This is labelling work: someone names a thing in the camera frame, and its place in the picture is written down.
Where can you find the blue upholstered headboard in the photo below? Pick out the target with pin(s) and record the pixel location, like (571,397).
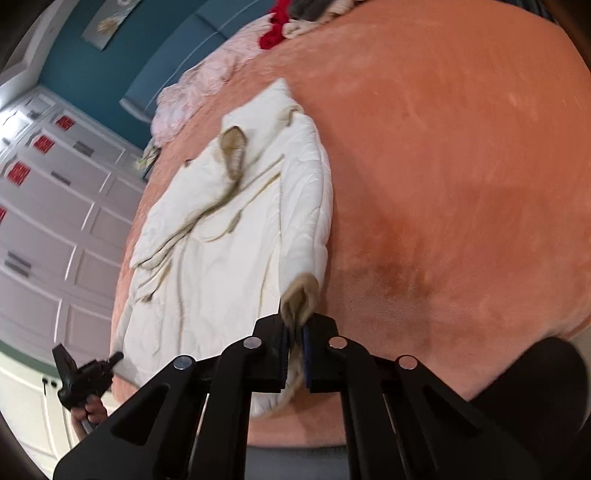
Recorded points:
(200,34)

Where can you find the framed wall picture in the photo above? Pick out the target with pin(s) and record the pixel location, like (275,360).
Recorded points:
(106,21)

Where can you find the red garment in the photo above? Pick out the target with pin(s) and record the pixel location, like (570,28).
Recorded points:
(278,18)

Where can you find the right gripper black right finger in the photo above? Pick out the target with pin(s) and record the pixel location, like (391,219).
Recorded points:
(401,420)

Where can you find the dark grey knit garment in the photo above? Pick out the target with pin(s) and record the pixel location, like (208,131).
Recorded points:
(311,10)

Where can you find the cream quilted coat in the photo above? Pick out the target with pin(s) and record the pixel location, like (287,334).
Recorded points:
(240,233)

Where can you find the person's left hand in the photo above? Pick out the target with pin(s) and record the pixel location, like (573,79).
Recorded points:
(92,411)

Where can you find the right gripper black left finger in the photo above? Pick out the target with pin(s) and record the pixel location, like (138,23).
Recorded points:
(191,420)

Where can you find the bedside table with clutter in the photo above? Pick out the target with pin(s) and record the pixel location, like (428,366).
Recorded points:
(145,163)

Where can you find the white panelled wardrobe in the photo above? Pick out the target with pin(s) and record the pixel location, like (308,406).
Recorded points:
(69,193)

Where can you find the beige folded garment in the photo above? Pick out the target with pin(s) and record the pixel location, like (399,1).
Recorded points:
(295,28)

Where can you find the orange plush bedspread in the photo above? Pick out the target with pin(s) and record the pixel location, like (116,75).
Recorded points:
(459,139)

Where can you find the pink floral quilt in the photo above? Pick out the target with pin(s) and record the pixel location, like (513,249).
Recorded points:
(177,103)

